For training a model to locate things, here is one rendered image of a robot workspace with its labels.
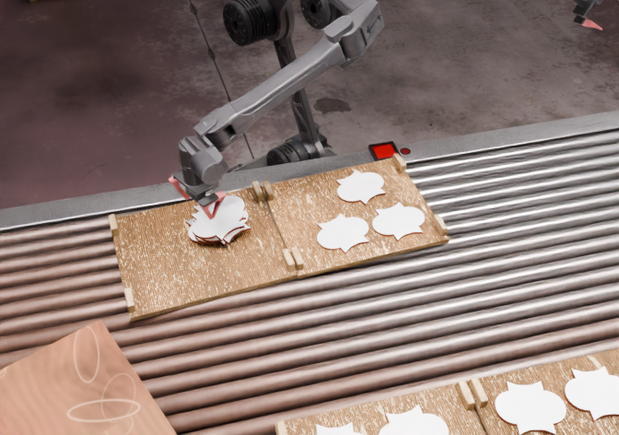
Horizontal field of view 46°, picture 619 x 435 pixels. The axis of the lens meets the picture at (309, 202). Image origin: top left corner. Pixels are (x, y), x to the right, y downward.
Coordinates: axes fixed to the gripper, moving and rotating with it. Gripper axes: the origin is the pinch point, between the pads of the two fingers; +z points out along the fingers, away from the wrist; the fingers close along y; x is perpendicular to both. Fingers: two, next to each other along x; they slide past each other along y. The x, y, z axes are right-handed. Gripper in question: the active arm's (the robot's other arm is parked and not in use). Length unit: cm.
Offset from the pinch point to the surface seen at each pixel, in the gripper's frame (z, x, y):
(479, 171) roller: 15, 75, 31
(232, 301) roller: 14.2, -6.7, 19.2
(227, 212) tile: 7.3, 7.9, 0.3
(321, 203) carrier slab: 12.6, 31.6, 10.5
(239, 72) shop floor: 108, 144, -172
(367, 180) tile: 12, 47, 13
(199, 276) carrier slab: 12.1, -8.4, 8.8
